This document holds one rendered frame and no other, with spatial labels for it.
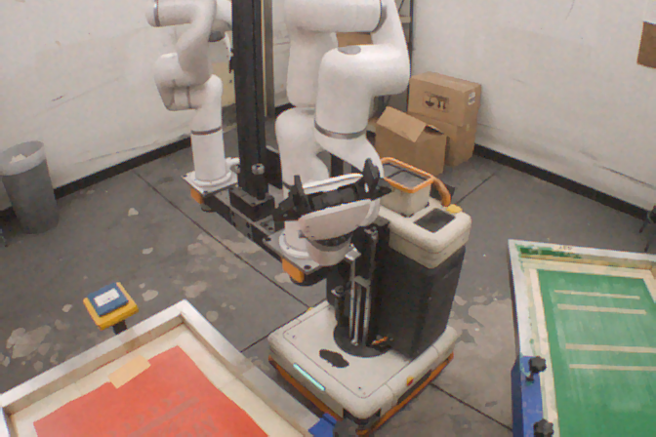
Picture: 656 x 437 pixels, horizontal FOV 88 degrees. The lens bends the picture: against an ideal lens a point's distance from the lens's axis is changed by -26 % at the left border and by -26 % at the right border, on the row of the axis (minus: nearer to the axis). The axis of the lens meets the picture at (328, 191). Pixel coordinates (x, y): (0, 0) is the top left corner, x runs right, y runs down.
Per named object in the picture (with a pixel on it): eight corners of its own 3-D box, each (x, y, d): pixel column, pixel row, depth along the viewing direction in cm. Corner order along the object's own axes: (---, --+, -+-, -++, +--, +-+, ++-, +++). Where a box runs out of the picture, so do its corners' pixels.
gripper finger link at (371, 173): (359, 180, 62) (365, 157, 56) (381, 175, 63) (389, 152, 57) (366, 201, 61) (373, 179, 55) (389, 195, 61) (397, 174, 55)
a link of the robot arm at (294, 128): (272, 176, 95) (268, 104, 88) (329, 165, 100) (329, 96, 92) (286, 196, 88) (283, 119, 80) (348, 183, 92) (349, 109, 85)
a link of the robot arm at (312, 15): (272, -30, 66) (371, -30, 73) (263, 140, 92) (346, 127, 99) (301, -7, 57) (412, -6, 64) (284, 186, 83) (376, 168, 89)
